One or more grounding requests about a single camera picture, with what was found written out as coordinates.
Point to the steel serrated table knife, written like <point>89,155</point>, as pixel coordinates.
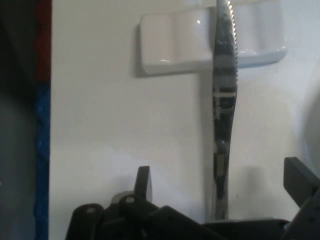
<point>223,75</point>

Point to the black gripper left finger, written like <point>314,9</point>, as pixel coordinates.
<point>140,220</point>

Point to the blue toy brick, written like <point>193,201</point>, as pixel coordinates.
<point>43,162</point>

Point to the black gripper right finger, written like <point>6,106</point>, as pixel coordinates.
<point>306,195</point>

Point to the white ceramic cutlery rest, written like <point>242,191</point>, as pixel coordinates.
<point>175,42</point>

